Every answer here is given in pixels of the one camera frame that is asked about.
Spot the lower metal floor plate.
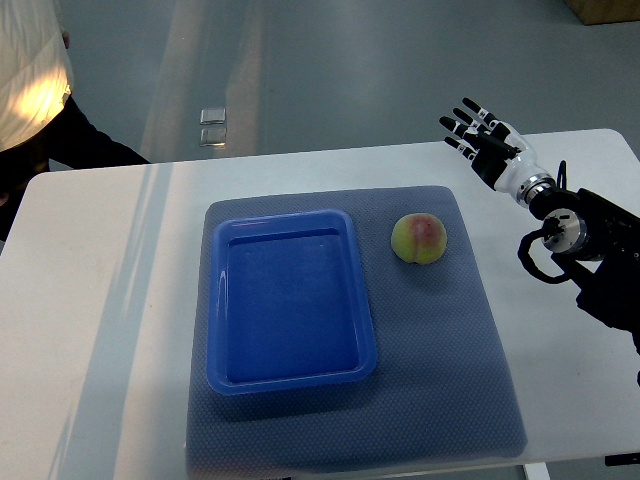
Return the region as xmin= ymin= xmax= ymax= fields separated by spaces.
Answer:
xmin=200 ymin=127 xmax=227 ymax=148

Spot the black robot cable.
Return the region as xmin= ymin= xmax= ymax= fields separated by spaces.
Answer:
xmin=517 ymin=160 xmax=581 ymax=285

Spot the upper metal floor plate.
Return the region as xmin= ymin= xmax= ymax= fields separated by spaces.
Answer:
xmin=200 ymin=107 xmax=226 ymax=125

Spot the grey textured mat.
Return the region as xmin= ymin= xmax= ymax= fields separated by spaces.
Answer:
xmin=185 ymin=186 xmax=527 ymax=479

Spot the blue plastic tray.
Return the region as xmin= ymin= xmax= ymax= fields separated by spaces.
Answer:
xmin=206 ymin=209 xmax=377 ymax=396

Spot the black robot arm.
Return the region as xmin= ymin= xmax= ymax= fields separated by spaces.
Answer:
xmin=517 ymin=187 xmax=639 ymax=346

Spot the metal floor plate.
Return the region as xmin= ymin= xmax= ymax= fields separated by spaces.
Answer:
xmin=200 ymin=127 xmax=227 ymax=148
xmin=200 ymin=107 xmax=226 ymax=125

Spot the brown cardboard box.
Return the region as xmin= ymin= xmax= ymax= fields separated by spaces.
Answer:
xmin=565 ymin=0 xmax=639 ymax=26

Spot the green red peach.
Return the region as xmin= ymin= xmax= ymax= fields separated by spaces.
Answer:
xmin=390 ymin=213 xmax=448 ymax=265

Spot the person in white jacket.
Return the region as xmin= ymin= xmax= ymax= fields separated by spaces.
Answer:
xmin=1 ymin=1 xmax=147 ymax=241

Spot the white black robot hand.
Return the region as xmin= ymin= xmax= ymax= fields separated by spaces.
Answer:
xmin=439 ymin=97 xmax=556 ymax=207

